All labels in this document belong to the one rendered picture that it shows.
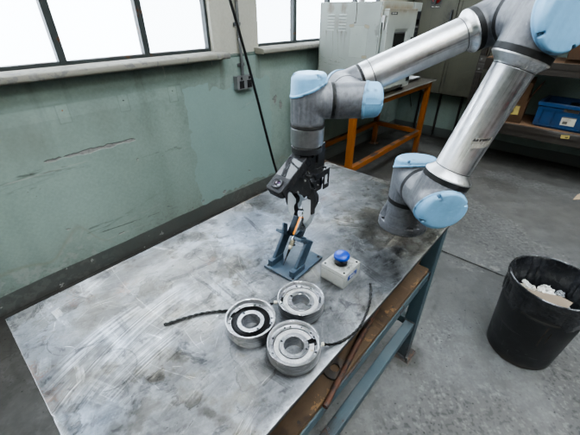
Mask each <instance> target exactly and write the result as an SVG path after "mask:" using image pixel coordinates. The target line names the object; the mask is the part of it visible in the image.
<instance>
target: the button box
mask: <svg viewBox="0 0 580 435"><path fill-rule="evenodd" d="M359 268H360V262H359V261H358V260H356V259H354V258H352V257H350V259H349V260H348V261H346V262H343V263H341V262H339V261H337V260H335V259H334V254H333V255H331V256H330V257H329V258H328V259H326V260H325V261H324V262H322V263H321V277H322V278H324V279H326V280H327V281H329V282H331V283H332V284H334V285H336V286H337V287H340V288H342V289H343V290H344V289H345V288H346V287H347V286H348V285H349V284H350V283H351V282H352V281H353V280H354V279H355V278H356V277H357V276H358V274H359Z"/></svg>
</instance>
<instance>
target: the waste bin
mask: <svg viewBox="0 0 580 435"><path fill-rule="evenodd" d="M524 279H526V280H527V281H529V283H530V284H532V285H534V286H535V287H536V289H537V287H538V286H540V285H543V284H545V285H547V286H551V288H552V289H554V290H555V292H557V290H562V291H563V292H565V295H564V297H563V298H565V299H567V300H569V301H570V302H572V304H571V305H570V308H567V307H563V306H558V305H555V304H552V303H551V302H549V301H546V300H544V299H541V298H540V297H538V296H537V295H535V294H533V293H531V292H530V291H528V290H527V289H526V288H525V287H523V286H522V285H521V283H523V282H522V280H524ZM502 283H503V284H502V286H501V287H502V290H501V294H500V297H499V299H498V301H497V304H496V307H495V310H494V313H493V316H492V319H491V320H490V323H489V327H488V330H487V338H488V341H489V343H490V345H491V346H492V348H493V349H494V350H495V351H496V352H497V353H498V354H499V355H500V356H501V357H503V358H504V359H505V360H507V361H508V362H510V363H512V364H514V365H516V366H518V367H521V368H523V369H530V370H541V369H545V368H547V367H548V366H549V365H550V364H551V363H552V362H553V361H554V360H555V358H556V357H557V356H558V355H559V354H560V353H561V352H562V351H563V349H564V348H565V347H566V346H567V345H568V344H569V343H570V342H571V340H572V339H573V338H574V337H575V336H576V335H577V334H578V332H580V269H579V268H577V267H575V266H573V265H570V264H569V263H567V262H563V261H560V260H558V259H555V258H551V257H548V256H543V255H521V256H518V257H516V258H514V259H513V260H512V261H511V262H510V264H509V266H508V271H507V273H506V276H505V278H504V281H503V282H502ZM555 292H554V293H555Z"/></svg>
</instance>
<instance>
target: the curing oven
mask: <svg viewBox="0 0 580 435"><path fill-rule="evenodd" d="M422 5H423V3H414V2H323V3H321V8H320V29H319V50H318V71H321V72H324V73H326V75H327V77H328V75H329V74H330V73H331V72H333V71H335V70H337V69H347V68H349V67H351V66H354V65H356V64H358V63H360V62H363V61H365V60H367V59H369V58H372V57H374V56H376V55H377V54H380V53H383V52H385V51H387V50H389V49H390V48H393V47H396V46H398V45H400V44H401V43H404V42H406V41H409V40H411V39H413V38H415V37H417V33H418V28H419V19H420V15H421V10H422ZM408 81H409V76H408V77H406V78H404V79H401V80H399V81H397V82H394V83H393V84H391V85H387V86H385V87H383V92H386V91H391V90H393V89H396V88H398V89H399V90H402V87H403V86H406V85H408Z"/></svg>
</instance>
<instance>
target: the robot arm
mask: <svg viewBox="0 0 580 435"><path fill-rule="evenodd" d="M579 45H580V0H483V1H481V2H480V3H477V4H475V5H473V6H471V7H469V8H468V9H465V10H463V11H462V12H461V14H460V16H459V17H458V18H457V19H455V20H452V21H450V22H447V23H446V24H444V25H441V26H439V27H437V28H435V29H432V30H430V31H428V32H426V33H424V34H422V35H419V36H417V37H415V38H413V39H411V40H409V41H406V42H404V43H401V44H400V45H398V46H396V47H393V48H390V49H389V50H387V51H385V52H383V53H380V54H377V55H376V56H374V57H372V58H369V59H367V60H365V61H363V62H360V63H358V64H356V65H354V66H351V67H349V68H347V69H337V70H335V71H333V72H331V73H330V74H329V75H328V77H327V75H326V73H325V72H321V71H313V70H306V71H298V72H295V73H294V74H293V76H292V77H291V92H290V102H291V151H292V154H291V155H290V156H289V158H288V159H287V160H286V162H285V163H284V164H283V165H282V167H281V168H280V169H279V171H278V172H277V173H276V174H275V176H274V177H273V178H272V179H271V180H270V181H269V182H268V184H267V189H268V190H269V192H270V194H272V195H274V196H276V197H278V198H280V199H285V200H286V203H287V206H288V210H289V211H290V213H291V215H292V217H293V215H295V216H298V210H299V208H300V207H301V205H302V207H303V209H304V213H303V218H304V220H303V225H304V226H305V227H306V228H307V227H308V226H309V225H310V224H311V222H312V220H313V217H314V216H315V215H316V213H317V212H318V211H319V210H320V208H321V203H320V202H319V201H318V193H317V191H318V190H320V189H321V187H322V184H323V189H325V188H326V187H327V186H329V176H330V167H327V166H325V142H324V132H325V119H344V118H361V119H364V118H371V117H377V116H378V115H379V114H380V113H381V109H382V106H383V99H384V93H383V87H385V86H387V85H391V84H393V83H394V82H397V81H399V80H401V79H404V78H406V77H408V76H410V75H413V74H415V73H418V72H420V71H422V70H424V69H426V68H428V67H430V66H434V65H436V64H438V63H440V62H442V61H444V60H448V59H449V58H451V57H454V56H456V55H458V54H461V53H463V52H465V51H468V52H470V53H474V52H476V51H479V50H481V49H483V48H486V47H493V48H492V49H491V50H492V54H493V57H494V61H493V63H492V65H491V67H490V68H489V70H488V71H487V73H486V75H485V77H484V78H483V80H482V83H481V84H480V85H479V87H478V88H477V90H476V93H475V94H474V96H473V98H472V99H471V100H470V103H469V104H468V106H467V108H466V110H465V111H464V113H463V115H462V116H461V118H460V120H459V122H458V123H457V126H456V127H455V129H454V130H453V132H452V133H451V136H450V138H449V139H448V141H447V143H446V144H445V145H444V148H443V149H442V151H441V153H440V155H439V156H438V158H435V157H434V156H431V155H428V154H414V153H411V154H401V155H398V156H397V157H396V158H395V161H394V165H393V168H394V169H393V173H392V179H391V183H390V188H389V193H388V200H387V202H386V203H385V205H384V206H383V207H382V209H381V212H380V214H379V218H378V223H379V225H380V226H381V227H382V228H383V229H384V230H385V231H387V232H389V233H391V234H393V235H396V236H403V237H416V236H421V235H423V234H424V233H426V230H427V227H428V228H432V229H442V228H445V227H447V226H451V225H453V224H455V223H456V222H458V221H459V220H460V219H461V218H462V217H463V216H464V215H465V213H466V211H467V209H468V205H467V203H468V202H467V199H466V197H465V195H466V193H467V192H468V190H469V189H470V187H471V181H470V175H471V174H472V172H473V170H474V169H475V167H476V165H477V164H478V162H479V161H480V160H481V158H482V157H483V155H484V153H485V152H486V150H487V149H488V147H489V145H490V144H491V142H492V141H493V140H494V139H495V136H496V135H497V133H498V132H499V130H500V129H501V127H502V125H503V124H504V123H505V122H506V120H507V118H508V116H509V115H510V113H511V112H512V110H513V109H514V107H515V105H517V103H518V101H519V100H520V98H521V96H522V95H523V93H524V92H525V90H526V89H527V87H528V86H529V85H530V83H531V81H532V80H533V78H534V76H535V75H536V74H538V73H541V72H543V71H544V70H547V69H549V68H550V67H551V65H552V63H553V62H554V60H555V59H556V58H557V57H558V55H560V54H565V53H568V52H570V50H571V49H572V48H576V47H577V46H579ZM326 174H328V175H327V182H326V183H325V175H326ZM322 177H324V178H323V179H322ZM301 195H302V196H301ZM305 197H307V198H306V199H305Z"/></svg>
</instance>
